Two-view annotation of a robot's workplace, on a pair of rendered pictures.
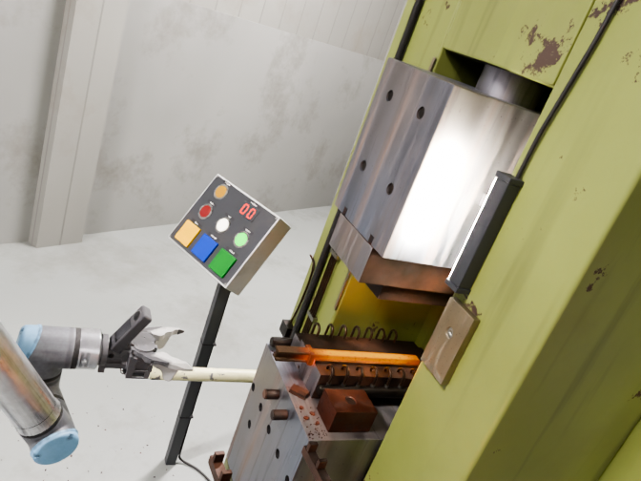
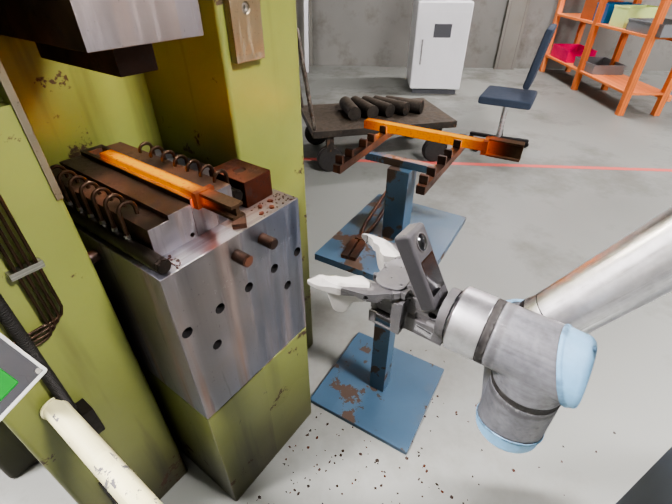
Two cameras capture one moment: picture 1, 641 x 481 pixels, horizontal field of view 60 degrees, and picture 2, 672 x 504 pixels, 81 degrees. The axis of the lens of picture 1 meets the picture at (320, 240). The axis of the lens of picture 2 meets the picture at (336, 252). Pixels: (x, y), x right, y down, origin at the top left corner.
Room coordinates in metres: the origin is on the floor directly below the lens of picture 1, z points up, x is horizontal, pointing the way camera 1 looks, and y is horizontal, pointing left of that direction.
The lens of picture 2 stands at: (1.35, 0.66, 1.37)
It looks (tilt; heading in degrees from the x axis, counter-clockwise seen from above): 36 degrees down; 245
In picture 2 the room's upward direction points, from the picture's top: straight up
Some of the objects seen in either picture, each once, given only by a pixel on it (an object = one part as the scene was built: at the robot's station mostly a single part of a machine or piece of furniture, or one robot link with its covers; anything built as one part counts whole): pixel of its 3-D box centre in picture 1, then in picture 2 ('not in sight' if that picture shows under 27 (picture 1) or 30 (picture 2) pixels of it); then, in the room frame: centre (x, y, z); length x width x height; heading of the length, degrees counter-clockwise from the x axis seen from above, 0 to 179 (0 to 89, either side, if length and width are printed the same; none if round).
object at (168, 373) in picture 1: (170, 370); (380, 256); (1.05, 0.22, 0.98); 0.09 x 0.03 x 0.06; 83
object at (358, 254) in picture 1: (416, 256); (72, 0); (1.41, -0.26, 1.32); 0.42 x 0.20 x 0.10; 119
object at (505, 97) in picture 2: not in sight; (511, 91); (-1.52, -1.87, 0.48); 0.56 x 0.54 x 0.97; 146
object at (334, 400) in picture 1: (346, 409); (241, 182); (1.18, -0.21, 0.95); 0.12 x 0.09 x 0.07; 119
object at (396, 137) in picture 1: (464, 177); not in sight; (1.37, -0.28, 1.56); 0.42 x 0.39 x 0.40; 119
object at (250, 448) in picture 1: (347, 447); (180, 267); (1.37, -0.29, 0.69); 0.56 x 0.38 x 0.45; 119
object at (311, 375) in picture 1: (368, 364); (135, 189); (1.41, -0.26, 0.96); 0.42 x 0.20 x 0.09; 119
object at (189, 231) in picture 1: (188, 234); not in sight; (1.72, 0.43, 1.01); 0.07 x 0.05 x 0.07; 54
